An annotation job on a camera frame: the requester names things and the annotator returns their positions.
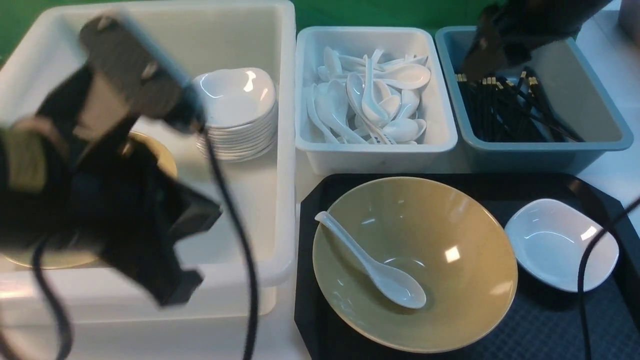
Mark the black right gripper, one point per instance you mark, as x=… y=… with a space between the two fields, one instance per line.
x=508 y=33

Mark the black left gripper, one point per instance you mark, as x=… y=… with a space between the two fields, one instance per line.
x=116 y=186

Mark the green backdrop cloth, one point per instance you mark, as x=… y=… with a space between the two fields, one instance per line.
x=16 y=16

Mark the pile of white soup spoons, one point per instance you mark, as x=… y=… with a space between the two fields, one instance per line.
x=361 y=100

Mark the stack of white saucers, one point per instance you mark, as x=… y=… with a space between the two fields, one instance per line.
x=246 y=140

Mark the blue-grey chopstick bin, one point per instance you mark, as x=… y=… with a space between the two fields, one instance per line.
x=575 y=93

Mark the large white plastic tub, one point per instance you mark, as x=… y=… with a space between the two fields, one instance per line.
x=202 y=36

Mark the yellow noodle bowl in tub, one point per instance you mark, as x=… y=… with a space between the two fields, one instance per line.
x=15 y=260

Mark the white soup spoon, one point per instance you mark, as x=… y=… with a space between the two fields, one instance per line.
x=395 y=284

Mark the yellow noodle bowl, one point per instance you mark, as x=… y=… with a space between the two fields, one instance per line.
x=449 y=243
x=15 y=260

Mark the white square saucer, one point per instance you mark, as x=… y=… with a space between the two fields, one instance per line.
x=549 y=238

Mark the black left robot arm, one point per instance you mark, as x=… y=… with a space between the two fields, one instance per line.
x=35 y=164

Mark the white spoon bin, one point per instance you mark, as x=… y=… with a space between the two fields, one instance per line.
x=440 y=136

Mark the pile of black chopsticks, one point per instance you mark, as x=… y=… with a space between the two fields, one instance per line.
x=501 y=109

